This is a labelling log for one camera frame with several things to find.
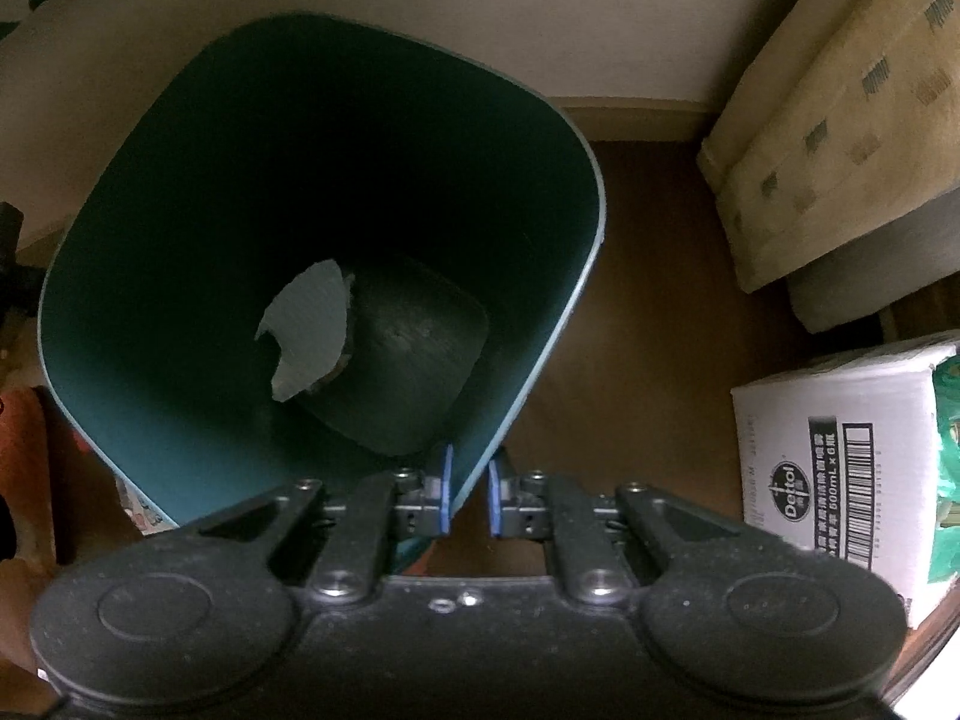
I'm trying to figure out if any dark teal trash bin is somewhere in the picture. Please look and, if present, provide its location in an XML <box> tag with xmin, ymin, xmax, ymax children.
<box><xmin>39</xmin><ymin>13</ymin><xmax>605</xmax><ymax>525</ymax></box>

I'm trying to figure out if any grey paper scrap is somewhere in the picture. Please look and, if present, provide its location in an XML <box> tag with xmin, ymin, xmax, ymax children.
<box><xmin>256</xmin><ymin>260</ymin><xmax>353</xmax><ymax>403</ymax></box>

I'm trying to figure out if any white Dettol cardboard box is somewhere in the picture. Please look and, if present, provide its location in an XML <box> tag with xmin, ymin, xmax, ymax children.
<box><xmin>732</xmin><ymin>332</ymin><xmax>958</xmax><ymax>628</ymax></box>

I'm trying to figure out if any green plastic bag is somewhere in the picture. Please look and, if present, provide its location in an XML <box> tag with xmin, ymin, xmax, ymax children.
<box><xmin>929</xmin><ymin>356</ymin><xmax>958</xmax><ymax>582</ymax></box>

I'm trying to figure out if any grey cushioned stool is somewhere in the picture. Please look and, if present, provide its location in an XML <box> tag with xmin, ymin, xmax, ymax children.
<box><xmin>788</xmin><ymin>188</ymin><xmax>958</xmax><ymax>333</ymax></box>

